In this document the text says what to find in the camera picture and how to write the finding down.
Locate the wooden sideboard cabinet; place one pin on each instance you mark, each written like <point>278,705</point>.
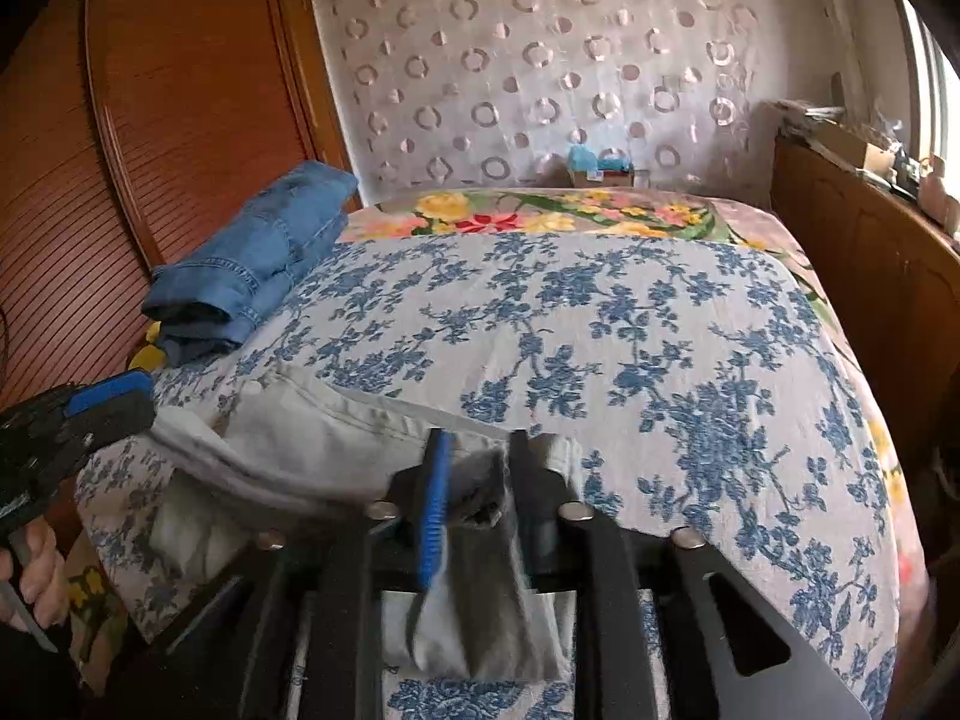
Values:
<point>892,280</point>

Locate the wooden wardrobe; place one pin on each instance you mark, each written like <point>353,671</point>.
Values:
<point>131,131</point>

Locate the person's left hand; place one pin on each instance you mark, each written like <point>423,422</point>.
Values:
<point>43,583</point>

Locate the window with brown frame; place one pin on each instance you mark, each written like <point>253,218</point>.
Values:
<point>933,86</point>

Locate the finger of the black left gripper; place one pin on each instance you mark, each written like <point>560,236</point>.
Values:
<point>101,419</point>

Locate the circle-patterned sheer curtain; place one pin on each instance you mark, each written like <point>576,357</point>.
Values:
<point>480,93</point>

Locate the folded blue jeans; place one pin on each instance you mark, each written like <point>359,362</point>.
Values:
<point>211,301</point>

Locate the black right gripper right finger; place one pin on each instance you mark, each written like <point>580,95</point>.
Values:
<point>538,494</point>

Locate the grey-green pants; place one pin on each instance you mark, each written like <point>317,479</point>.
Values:
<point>291,449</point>

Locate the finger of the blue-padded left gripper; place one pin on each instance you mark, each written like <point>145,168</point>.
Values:
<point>109,391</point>

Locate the cardboard box with blue items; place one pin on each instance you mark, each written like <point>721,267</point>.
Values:
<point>587,169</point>

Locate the cardboard box on sideboard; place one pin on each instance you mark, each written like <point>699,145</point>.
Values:
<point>859,153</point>

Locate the blue floral bed cover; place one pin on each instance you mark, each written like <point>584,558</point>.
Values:
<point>697,379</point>

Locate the yellow plush toy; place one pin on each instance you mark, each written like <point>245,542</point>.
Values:
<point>147,355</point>

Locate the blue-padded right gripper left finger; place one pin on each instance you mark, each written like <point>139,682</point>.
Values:
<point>430,502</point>

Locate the colourful flower bedsheet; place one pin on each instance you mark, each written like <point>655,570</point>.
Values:
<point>660,214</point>

